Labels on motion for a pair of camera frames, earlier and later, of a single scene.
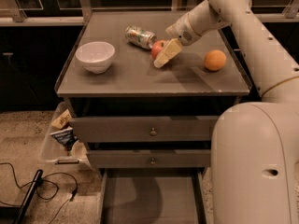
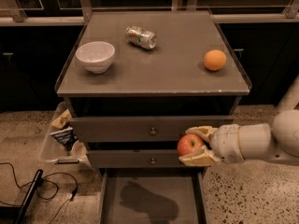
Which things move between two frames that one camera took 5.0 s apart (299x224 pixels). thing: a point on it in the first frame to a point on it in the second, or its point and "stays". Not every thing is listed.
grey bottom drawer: x=155 y=196 stays
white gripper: x=183 y=31 to x=224 y=143
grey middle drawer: x=149 y=159 stays
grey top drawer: x=144 y=129 stays
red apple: x=157 y=48 to x=188 y=144
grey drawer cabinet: x=144 y=106 stays
